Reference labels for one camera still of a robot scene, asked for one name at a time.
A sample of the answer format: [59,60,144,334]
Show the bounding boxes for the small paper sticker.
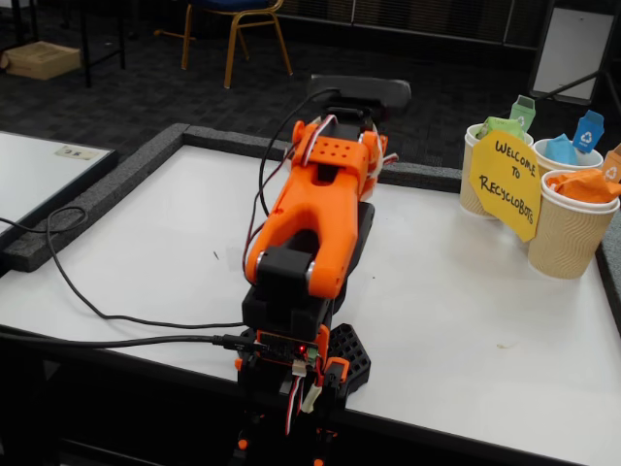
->
[52,145,102,161]

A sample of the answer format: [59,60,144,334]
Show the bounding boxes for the blue paper bin label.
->
[572,110,606,153]

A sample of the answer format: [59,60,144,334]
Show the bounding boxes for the black cable behind arm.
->
[257,86,342,217]

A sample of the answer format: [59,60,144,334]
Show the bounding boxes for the thin black power cable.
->
[0,206,246,328]

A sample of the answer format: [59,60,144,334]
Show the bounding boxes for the white board with black frame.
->
[0,129,119,237]

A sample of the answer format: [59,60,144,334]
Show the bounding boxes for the green paper-wrapped packet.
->
[474,115,528,144]

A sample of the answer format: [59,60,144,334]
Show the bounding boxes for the cardboard box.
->
[0,40,82,82]

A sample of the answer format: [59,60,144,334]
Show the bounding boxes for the red and black wire pair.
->
[240,144,298,271]

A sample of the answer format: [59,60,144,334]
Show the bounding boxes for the orange bin label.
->
[601,142,621,185]

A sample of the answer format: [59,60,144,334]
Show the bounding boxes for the yellow handwritten welcome sign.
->
[468,129,544,243]

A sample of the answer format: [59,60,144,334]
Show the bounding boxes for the orange paper-wrapped packet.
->
[544,166,621,205]

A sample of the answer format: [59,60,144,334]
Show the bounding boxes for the paper cup with green label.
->
[458,122,536,221]

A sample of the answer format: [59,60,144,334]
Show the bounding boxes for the black orange table clamp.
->
[232,355,267,466]
[312,356,351,466]

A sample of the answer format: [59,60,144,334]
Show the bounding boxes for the white servo cable loop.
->
[297,115,340,167]

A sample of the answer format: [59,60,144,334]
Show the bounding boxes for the white red black servo wires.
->
[282,357,325,438]

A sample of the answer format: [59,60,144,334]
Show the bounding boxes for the blue paper-wrapped packet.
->
[544,133,581,166]

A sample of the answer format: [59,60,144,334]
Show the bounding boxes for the black usb cable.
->
[0,323,259,351]

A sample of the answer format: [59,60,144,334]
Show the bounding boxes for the black table leg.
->
[78,0,94,89]

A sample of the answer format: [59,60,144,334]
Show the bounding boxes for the paper cup with orange label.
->
[527,168,621,281]

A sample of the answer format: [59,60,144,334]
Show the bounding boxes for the tape-wrapped wrist camera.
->
[307,73,414,198]

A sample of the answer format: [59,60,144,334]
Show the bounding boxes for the orange-cased controller board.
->
[255,328,332,364]

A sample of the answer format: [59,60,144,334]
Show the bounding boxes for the paper cup with blue label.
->
[532,137,605,173]

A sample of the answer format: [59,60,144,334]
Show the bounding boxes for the green glass bin label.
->
[508,94,538,135]

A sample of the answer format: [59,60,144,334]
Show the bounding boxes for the gold frame blue seat chair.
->
[153,0,293,90]

